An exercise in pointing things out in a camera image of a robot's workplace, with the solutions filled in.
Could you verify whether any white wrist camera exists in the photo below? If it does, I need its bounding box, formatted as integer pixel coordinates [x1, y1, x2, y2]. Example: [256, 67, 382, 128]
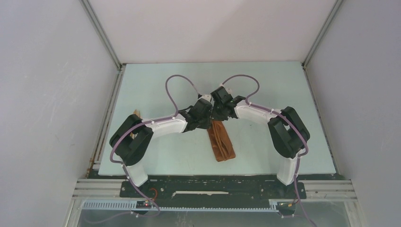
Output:
[198, 94, 212, 103]
[219, 83, 233, 95]

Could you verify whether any left aluminium frame post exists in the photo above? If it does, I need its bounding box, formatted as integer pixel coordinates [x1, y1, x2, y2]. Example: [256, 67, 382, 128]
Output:
[79, 0, 122, 70]

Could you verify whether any orange cloth napkin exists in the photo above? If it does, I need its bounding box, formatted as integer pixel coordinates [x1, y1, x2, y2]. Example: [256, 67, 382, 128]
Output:
[207, 121, 236, 162]

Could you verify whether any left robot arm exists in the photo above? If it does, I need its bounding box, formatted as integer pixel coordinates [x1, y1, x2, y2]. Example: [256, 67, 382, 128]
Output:
[109, 95, 212, 197]

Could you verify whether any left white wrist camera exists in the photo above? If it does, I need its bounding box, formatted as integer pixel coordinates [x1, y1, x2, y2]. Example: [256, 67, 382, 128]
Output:
[198, 94, 212, 103]

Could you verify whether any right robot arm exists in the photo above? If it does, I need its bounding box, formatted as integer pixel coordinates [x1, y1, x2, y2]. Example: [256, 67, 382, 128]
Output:
[211, 86, 310, 198]

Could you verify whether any aluminium frame post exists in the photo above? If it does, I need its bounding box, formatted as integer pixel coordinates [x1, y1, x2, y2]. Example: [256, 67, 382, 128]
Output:
[79, 0, 122, 70]
[302, 0, 345, 69]

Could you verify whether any white cable duct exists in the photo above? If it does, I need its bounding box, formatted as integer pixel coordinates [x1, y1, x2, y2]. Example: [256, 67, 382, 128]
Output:
[81, 200, 286, 212]

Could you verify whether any right aluminium frame post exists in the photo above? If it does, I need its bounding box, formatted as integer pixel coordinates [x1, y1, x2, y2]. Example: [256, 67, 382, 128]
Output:
[302, 0, 345, 69]

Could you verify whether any wooden fork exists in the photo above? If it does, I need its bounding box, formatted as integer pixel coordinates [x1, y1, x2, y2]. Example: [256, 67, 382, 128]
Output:
[133, 109, 141, 118]

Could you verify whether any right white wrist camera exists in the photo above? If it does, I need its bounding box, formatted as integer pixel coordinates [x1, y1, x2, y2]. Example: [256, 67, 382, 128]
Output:
[219, 83, 233, 95]

